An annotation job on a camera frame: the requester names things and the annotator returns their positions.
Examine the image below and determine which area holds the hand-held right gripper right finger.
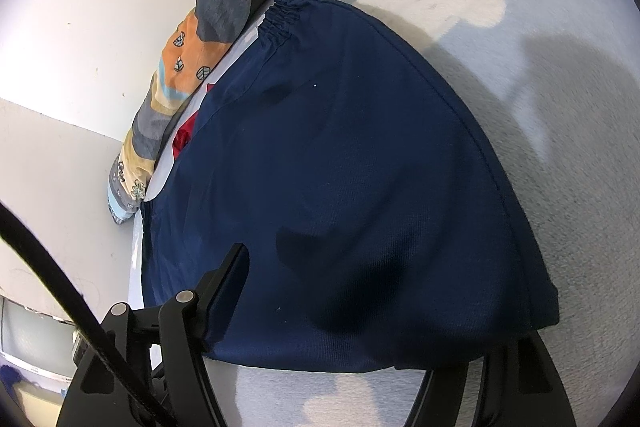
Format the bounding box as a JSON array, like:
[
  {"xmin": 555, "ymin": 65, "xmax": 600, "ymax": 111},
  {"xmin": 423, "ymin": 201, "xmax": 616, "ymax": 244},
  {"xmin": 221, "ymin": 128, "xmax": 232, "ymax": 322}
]
[{"xmin": 407, "ymin": 331, "xmax": 572, "ymax": 427}]

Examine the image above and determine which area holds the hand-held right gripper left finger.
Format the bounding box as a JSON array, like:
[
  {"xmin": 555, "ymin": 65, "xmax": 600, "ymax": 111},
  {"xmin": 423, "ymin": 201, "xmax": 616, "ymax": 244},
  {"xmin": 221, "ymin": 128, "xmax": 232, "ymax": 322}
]
[{"xmin": 55, "ymin": 244, "xmax": 250, "ymax": 427}]

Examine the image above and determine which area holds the navy work jacket red collar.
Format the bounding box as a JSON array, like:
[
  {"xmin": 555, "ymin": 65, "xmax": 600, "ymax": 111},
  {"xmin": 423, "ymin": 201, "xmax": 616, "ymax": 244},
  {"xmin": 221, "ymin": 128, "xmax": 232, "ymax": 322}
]
[{"xmin": 140, "ymin": 0, "xmax": 560, "ymax": 373}]

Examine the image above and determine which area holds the white plastic box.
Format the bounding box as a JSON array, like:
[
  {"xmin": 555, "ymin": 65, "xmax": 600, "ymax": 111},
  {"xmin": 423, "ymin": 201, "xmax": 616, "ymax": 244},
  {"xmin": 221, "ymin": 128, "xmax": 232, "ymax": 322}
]
[{"xmin": 0, "ymin": 297, "xmax": 83, "ymax": 408}]

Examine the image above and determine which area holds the rolled patchwork quilt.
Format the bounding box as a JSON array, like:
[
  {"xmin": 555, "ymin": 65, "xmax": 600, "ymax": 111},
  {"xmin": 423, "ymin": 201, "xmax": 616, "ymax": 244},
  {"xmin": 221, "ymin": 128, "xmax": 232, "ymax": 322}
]
[{"xmin": 106, "ymin": 0, "xmax": 382, "ymax": 226}]

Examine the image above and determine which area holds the light blue cloud bed sheet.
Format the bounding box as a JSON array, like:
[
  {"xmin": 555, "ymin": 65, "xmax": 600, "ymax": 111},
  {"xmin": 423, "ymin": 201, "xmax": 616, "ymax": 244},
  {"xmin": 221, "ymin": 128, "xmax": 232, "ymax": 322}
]
[{"xmin": 127, "ymin": 0, "xmax": 640, "ymax": 427}]

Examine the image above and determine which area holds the black cable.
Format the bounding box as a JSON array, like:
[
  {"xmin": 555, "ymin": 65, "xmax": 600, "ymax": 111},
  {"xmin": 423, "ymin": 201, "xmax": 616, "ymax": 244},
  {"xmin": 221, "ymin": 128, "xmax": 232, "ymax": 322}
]
[{"xmin": 0, "ymin": 201, "xmax": 177, "ymax": 427}]

